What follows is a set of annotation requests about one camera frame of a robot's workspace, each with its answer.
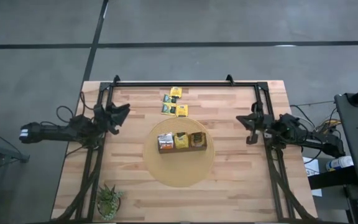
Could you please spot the white paper sheet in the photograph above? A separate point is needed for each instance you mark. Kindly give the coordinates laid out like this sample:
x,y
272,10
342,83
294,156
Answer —
x,y
312,174

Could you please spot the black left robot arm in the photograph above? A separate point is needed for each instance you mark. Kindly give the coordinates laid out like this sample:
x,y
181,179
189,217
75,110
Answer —
x,y
51,132

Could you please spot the white spray can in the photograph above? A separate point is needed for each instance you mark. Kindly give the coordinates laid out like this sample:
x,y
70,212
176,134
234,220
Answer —
x,y
340,162

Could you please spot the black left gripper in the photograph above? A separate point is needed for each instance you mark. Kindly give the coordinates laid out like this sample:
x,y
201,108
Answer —
x,y
106,116

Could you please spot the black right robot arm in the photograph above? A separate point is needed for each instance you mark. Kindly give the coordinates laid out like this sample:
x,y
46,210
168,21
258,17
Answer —
x,y
306,137

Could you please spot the wooden tea box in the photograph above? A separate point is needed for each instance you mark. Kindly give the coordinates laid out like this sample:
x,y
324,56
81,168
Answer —
x,y
182,150

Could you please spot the black aluminium table frame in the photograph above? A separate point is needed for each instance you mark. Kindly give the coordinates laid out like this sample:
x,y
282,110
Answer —
x,y
182,84

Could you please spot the potted succulent plant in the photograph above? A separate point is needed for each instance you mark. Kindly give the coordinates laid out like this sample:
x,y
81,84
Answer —
x,y
108,202

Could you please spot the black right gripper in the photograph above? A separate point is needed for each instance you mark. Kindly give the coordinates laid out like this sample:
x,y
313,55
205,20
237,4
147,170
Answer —
x,y
263,123

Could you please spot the orange tazo tea packet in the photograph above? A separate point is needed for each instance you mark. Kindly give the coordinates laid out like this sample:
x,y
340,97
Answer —
x,y
165,140

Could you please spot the round woven placemat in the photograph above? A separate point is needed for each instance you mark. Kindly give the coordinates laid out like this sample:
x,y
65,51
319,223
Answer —
x,y
179,171

